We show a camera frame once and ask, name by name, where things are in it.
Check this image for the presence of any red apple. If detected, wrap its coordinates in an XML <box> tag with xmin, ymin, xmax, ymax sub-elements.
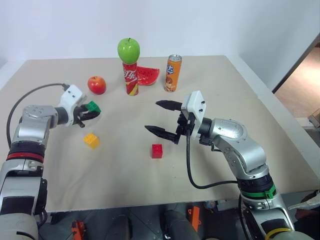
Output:
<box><xmin>87</xmin><ymin>76</ymin><xmax>107</xmax><ymax>95</ymax></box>

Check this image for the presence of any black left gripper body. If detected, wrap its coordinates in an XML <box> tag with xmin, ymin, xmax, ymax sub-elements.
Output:
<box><xmin>72</xmin><ymin>103</ymin><xmax>87</xmax><ymax>129</ymax></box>

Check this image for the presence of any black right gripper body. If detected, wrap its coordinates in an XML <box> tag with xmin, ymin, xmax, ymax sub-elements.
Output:
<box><xmin>176</xmin><ymin>109</ymin><xmax>196</xmax><ymax>137</ymax></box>

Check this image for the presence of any beige table cover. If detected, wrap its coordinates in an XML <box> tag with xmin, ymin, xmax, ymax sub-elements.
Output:
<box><xmin>0</xmin><ymin>55</ymin><xmax>313</xmax><ymax>213</ymax></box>

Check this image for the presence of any red cola can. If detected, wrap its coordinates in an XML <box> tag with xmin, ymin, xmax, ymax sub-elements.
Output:
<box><xmin>122</xmin><ymin>61</ymin><xmax>140</xmax><ymax>97</ymax></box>

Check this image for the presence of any red watermelon slice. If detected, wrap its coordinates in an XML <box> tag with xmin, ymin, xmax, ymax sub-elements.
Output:
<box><xmin>136</xmin><ymin>66</ymin><xmax>161</xmax><ymax>87</ymax></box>

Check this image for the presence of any orange clamp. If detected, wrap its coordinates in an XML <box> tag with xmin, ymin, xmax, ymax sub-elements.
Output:
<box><xmin>187</xmin><ymin>206</ymin><xmax>202</xmax><ymax>232</ymax></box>
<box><xmin>71</xmin><ymin>219</ymin><xmax>87</xmax><ymax>240</ymax></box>

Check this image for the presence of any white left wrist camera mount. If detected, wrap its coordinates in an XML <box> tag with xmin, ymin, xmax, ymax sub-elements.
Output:
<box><xmin>57</xmin><ymin>84</ymin><xmax>88</xmax><ymax>126</ymax></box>

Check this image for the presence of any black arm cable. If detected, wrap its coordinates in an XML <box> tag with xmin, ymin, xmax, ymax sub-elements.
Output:
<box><xmin>6</xmin><ymin>82</ymin><xmax>71</xmax><ymax>151</ymax></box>
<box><xmin>185</xmin><ymin>113</ymin><xmax>240</xmax><ymax>190</ymax></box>

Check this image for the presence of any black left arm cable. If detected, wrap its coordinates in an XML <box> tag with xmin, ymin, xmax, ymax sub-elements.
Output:
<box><xmin>6</xmin><ymin>82</ymin><xmax>71</xmax><ymax>151</ymax></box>

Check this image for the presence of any orange drink can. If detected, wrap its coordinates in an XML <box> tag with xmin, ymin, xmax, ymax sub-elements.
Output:
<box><xmin>164</xmin><ymin>54</ymin><xmax>183</xmax><ymax>93</ymax></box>

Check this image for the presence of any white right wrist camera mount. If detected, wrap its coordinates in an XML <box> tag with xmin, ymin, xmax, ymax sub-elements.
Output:
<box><xmin>180</xmin><ymin>90</ymin><xmax>208</xmax><ymax>140</ymax></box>

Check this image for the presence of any green apple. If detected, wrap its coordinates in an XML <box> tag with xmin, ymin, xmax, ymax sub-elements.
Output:
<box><xmin>117</xmin><ymin>37</ymin><xmax>141</xmax><ymax>65</ymax></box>

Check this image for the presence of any brown cardboard box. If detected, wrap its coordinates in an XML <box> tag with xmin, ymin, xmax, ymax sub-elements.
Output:
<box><xmin>307</xmin><ymin>107</ymin><xmax>320</xmax><ymax>129</ymax></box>

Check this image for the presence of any yellow toy brick cube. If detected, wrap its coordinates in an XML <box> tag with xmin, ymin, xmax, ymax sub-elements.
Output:
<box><xmin>83</xmin><ymin>133</ymin><xmax>100</xmax><ymax>150</ymax></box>

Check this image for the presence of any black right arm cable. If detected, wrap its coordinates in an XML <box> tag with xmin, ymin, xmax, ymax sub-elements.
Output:
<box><xmin>185</xmin><ymin>113</ymin><xmax>240</xmax><ymax>190</ymax></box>

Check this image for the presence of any green toy brick cube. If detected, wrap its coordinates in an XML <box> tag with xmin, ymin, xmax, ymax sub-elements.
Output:
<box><xmin>86</xmin><ymin>100</ymin><xmax>102</xmax><ymax>114</ymax></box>

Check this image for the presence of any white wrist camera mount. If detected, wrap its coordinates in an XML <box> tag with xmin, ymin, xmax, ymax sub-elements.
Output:
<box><xmin>57</xmin><ymin>84</ymin><xmax>88</xmax><ymax>126</ymax></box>
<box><xmin>180</xmin><ymin>90</ymin><xmax>208</xmax><ymax>140</ymax></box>

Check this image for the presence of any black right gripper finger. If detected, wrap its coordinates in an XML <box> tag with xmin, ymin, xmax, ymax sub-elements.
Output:
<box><xmin>155</xmin><ymin>99</ymin><xmax>184</xmax><ymax>112</ymax></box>
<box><xmin>144</xmin><ymin>125</ymin><xmax>182</xmax><ymax>145</ymax></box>

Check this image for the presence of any red toy brick cube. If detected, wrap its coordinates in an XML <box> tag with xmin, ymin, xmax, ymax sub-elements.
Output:
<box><xmin>151</xmin><ymin>143</ymin><xmax>164</xmax><ymax>159</ymax></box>

